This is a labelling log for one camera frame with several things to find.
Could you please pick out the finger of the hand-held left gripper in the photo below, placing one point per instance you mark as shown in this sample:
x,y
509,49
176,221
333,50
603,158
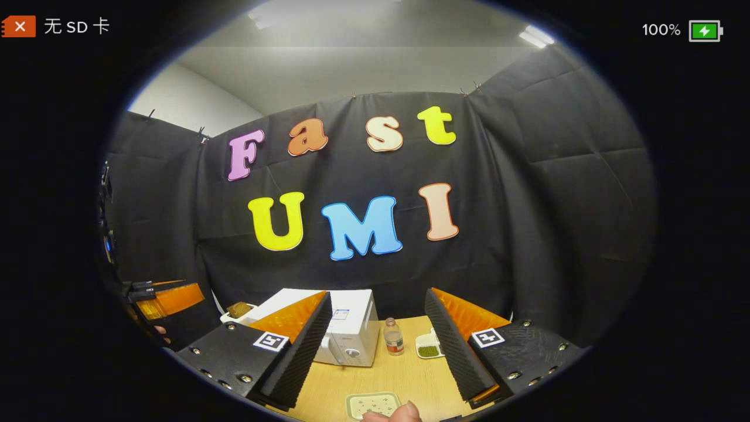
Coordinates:
x,y
176,299

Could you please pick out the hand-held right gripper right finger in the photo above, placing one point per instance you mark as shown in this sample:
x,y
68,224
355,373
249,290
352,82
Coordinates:
x,y
454,346

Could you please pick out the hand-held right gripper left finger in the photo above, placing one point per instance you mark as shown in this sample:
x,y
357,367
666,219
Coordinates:
x,y
304,346

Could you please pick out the white microwave oven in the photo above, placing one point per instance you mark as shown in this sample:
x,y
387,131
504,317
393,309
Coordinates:
x,y
351,316

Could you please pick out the divided white dish of beans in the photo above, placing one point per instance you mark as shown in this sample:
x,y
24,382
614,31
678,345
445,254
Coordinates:
x,y
428,350

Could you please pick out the white toaster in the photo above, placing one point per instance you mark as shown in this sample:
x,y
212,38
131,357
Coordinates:
x,y
231,319

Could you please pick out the clear bottle with red label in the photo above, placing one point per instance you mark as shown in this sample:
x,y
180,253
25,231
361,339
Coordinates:
x,y
394,340

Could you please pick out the brown bread slice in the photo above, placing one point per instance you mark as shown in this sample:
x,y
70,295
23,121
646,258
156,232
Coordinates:
x,y
239,309

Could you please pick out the square pale green plate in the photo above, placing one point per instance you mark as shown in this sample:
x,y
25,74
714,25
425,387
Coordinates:
x,y
369,403

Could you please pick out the ceiling light panel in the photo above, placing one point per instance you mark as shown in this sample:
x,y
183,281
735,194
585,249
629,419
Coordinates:
x,y
536,36

